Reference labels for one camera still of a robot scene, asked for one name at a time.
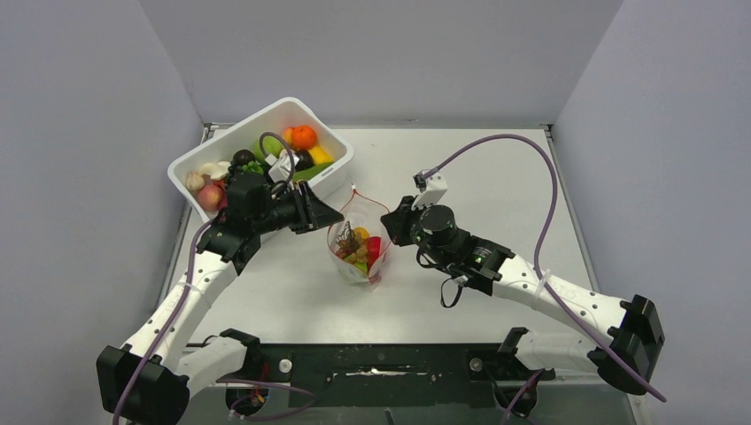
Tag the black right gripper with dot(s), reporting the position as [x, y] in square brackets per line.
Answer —
[398, 221]

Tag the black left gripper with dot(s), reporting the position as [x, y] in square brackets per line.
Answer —
[312, 213]

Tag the red apple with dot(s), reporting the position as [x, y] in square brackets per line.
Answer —
[373, 245]

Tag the yellow orange fruit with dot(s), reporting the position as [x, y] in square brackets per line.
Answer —
[361, 233]

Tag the tan longan fruit bunch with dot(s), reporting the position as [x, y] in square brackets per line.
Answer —
[348, 248]

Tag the clear zip top bag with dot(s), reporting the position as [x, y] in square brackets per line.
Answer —
[364, 212]

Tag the lime green fruit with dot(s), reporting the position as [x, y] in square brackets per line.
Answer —
[362, 267]

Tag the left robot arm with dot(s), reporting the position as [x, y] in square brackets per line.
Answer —
[150, 379]

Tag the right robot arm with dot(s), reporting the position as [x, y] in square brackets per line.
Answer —
[619, 340]

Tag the white plastic food bin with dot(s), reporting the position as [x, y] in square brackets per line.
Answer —
[285, 112]

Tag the green cucumber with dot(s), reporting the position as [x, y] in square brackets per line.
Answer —
[309, 173]

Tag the dark purple plum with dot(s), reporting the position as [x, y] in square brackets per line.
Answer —
[304, 160]

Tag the yellow lemon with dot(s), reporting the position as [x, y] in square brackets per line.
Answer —
[320, 156]

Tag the orange tangerine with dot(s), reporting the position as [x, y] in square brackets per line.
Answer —
[303, 138]

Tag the green cabbage ball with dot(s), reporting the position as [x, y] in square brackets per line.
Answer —
[268, 146]

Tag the dark purple mangosteen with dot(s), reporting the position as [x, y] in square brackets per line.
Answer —
[242, 158]

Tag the pink apple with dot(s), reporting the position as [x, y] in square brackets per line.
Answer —
[210, 197]

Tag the white garlic bulb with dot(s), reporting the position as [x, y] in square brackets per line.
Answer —
[194, 181]

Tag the black mounting plate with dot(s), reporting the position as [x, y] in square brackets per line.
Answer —
[390, 375]

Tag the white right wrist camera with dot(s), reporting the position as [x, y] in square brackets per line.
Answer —
[432, 186]

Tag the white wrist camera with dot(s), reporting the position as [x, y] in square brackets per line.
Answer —
[432, 186]
[280, 168]

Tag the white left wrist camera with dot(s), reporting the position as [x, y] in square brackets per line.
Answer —
[280, 168]

